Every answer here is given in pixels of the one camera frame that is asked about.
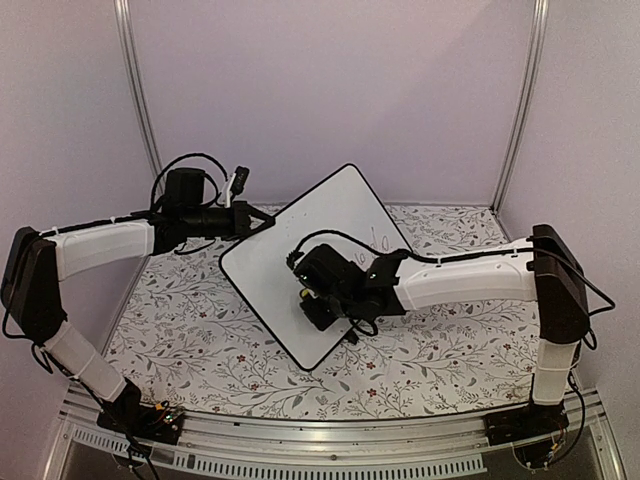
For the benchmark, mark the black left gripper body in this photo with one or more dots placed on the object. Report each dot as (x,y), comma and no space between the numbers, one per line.
(200,227)

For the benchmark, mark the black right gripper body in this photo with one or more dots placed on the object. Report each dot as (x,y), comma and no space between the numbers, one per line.
(337,308)

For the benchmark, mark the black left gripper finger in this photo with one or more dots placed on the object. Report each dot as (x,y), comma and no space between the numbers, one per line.
(260,218)
(264,225)

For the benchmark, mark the white whiteboard black frame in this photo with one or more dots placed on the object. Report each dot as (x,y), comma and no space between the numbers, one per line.
(256,267)

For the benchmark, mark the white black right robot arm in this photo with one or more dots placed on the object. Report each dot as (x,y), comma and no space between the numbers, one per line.
(539,268)

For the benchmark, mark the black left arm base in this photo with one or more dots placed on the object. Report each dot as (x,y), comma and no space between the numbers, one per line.
(127,414)

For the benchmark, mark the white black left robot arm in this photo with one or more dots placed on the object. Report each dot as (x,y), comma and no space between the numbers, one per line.
(41,267)

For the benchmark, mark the black whiteboard stand foot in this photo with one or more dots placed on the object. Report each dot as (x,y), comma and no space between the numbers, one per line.
(352,337)

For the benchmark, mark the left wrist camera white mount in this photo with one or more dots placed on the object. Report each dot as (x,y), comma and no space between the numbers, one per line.
(234,186)

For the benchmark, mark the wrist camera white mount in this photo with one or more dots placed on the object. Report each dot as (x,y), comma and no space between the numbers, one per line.
(234,186)
(292,258)

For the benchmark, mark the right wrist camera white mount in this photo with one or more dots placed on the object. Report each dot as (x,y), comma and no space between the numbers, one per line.
(292,258)

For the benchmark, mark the aluminium front rail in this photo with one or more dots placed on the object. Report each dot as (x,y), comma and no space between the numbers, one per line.
(230,447)

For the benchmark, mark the aluminium corner post left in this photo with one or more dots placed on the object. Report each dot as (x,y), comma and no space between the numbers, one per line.
(134,75)

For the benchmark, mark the aluminium corner post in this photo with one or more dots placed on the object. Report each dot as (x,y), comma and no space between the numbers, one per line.
(134,75)
(535,47)

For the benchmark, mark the aluminium corner post right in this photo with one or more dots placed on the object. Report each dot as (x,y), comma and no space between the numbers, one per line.
(535,47)

